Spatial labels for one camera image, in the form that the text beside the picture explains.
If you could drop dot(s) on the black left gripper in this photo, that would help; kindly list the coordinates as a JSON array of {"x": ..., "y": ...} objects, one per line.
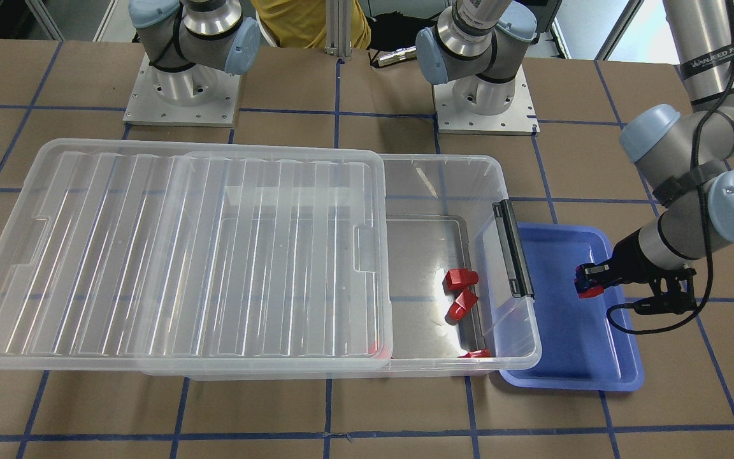
[{"x": 626, "y": 257}]

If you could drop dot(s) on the red block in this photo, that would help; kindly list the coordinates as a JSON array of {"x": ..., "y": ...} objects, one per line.
[
  {"x": 587, "y": 288},
  {"x": 457, "y": 279},
  {"x": 479, "y": 353},
  {"x": 461, "y": 306}
]

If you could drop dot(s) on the clear plastic box lid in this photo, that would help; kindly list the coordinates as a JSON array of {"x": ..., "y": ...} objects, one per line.
[{"x": 197, "y": 259}]

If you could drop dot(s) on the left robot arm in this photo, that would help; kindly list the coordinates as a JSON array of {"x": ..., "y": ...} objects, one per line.
[{"x": 682, "y": 156}]

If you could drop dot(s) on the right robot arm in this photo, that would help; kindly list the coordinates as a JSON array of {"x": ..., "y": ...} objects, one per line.
[{"x": 71, "y": 89}]

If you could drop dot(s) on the blue plastic tray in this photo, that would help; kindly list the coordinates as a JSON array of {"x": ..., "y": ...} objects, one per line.
[{"x": 580, "y": 350}]

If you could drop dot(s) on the clear plastic storage box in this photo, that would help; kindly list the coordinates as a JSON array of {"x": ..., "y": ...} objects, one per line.
[{"x": 439, "y": 216}]

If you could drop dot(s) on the person in yellow shirt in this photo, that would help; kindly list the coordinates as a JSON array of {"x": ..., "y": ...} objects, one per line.
[{"x": 303, "y": 24}]

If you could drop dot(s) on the black box latch handle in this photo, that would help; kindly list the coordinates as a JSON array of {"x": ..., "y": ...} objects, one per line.
[{"x": 518, "y": 275}]

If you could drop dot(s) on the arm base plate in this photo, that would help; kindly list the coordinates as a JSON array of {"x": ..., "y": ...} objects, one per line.
[
  {"x": 472, "y": 106},
  {"x": 196, "y": 97}
]

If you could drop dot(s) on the aluminium frame post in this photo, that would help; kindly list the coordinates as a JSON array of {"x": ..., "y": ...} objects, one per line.
[{"x": 338, "y": 19}]

